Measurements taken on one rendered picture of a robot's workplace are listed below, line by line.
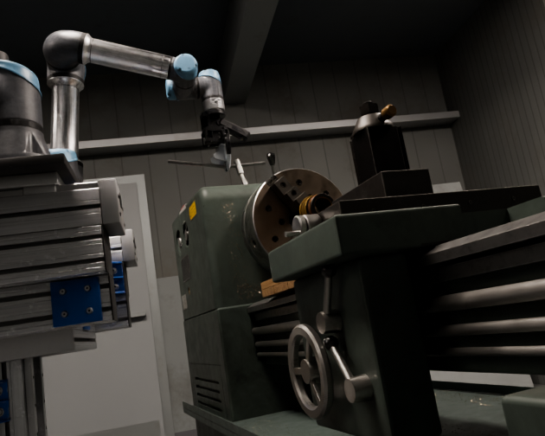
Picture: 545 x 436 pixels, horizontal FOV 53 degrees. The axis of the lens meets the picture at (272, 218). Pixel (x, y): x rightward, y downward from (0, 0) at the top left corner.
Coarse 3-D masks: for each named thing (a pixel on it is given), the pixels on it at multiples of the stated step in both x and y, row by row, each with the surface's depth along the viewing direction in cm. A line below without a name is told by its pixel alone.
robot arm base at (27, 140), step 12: (0, 120) 106; (12, 120) 106; (24, 120) 108; (0, 132) 105; (12, 132) 105; (24, 132) 107; (36, 132) 109; (0, 144) 104; (12, 144) 104; (24, 144) 105; (36, 144) 108; (0, 156) 102; (12, 156) 103; (24, 156) 104
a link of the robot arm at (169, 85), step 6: (168, 84) 184; (174, 84) 182; (198, 84) 187; (168, 90) 185; (174, 90) 185; (180, 90) 182; (186, 90) 182; (192, 90) 186; (198, 90) 187; (168, 96) 186; (174, 96) 186; (180, 96) 187; (186, 96) 187; (192, 96) 188; (198, 96) 189
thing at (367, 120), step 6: (372, 114) 103; (378, 114) 103; (360, 120) 104; (366, 120) 103; (372, 120) 102; (378, 120) 102; (360, 126) 103; (366, 126) 102; (372, 126) 102; (354, 132) 104
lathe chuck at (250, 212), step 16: (272, 176) 163; (288, 176) 162; (304, 176) 164; (320, 176) 165; (256, 192) 160; (272, 192) 159; (320, 192) 164; (336, 192) 166; (256, 208) 156; (272, 208) 158; (256, 224) 155; (272, 224) 157; (288, 224) 158; (256, 240) 156; (272, 240) 156; (288, 240) 157
